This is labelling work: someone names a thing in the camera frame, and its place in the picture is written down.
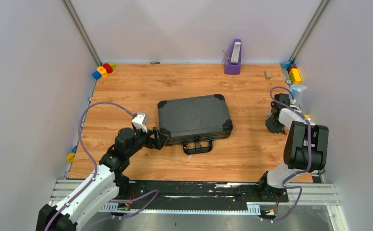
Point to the small wooden block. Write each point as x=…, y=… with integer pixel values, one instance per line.
x=267, y=74

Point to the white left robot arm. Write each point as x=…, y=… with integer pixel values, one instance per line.
x=105, y=183

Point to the purple metronome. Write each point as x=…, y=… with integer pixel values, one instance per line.
x=232, y=64

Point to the black poker set case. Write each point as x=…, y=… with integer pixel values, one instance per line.
x=195, y=122

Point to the yellow big blind button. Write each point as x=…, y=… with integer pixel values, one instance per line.
x=70, y=157

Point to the yellow round toy block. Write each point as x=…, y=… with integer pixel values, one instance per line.
x=102, y=71

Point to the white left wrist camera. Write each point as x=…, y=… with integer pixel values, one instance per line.
x=139, y=121

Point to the clear bubble wrap bag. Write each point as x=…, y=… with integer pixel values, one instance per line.
x=297, y=92

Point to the green round toy block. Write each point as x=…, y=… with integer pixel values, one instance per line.
x=113, y=66

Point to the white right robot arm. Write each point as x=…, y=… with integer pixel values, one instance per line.
x=306, y=146

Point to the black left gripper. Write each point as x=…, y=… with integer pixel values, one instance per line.
x=155, y=138

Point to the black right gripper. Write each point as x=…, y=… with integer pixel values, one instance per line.
x=272, y=128

